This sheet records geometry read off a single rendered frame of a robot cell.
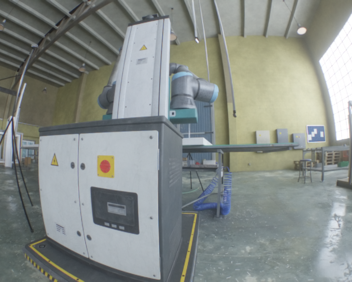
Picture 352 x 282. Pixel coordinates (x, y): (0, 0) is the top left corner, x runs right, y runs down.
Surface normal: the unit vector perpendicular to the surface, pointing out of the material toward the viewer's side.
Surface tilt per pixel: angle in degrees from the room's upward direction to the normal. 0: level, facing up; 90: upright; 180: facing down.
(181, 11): 180
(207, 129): 90
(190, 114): 90
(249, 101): 90
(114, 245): 90
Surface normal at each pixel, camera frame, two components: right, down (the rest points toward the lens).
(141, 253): -0.18, -0.11
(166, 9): 0.00, 0.99
